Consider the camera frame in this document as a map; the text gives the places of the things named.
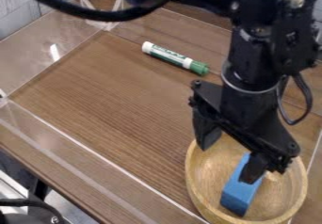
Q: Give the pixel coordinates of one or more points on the blue rectangular block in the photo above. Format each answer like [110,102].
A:
[238,194]

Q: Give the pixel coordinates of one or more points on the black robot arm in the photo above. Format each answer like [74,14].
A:
[273,47]

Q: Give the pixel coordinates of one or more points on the light wooden bowl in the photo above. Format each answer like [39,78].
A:
[281,194]

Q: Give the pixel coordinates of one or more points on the green and white marker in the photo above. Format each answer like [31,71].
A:
[174,58]

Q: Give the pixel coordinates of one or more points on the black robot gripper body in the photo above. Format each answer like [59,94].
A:
[248,108]

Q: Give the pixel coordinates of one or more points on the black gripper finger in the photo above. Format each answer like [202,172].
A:
[255,168]
[206,127]

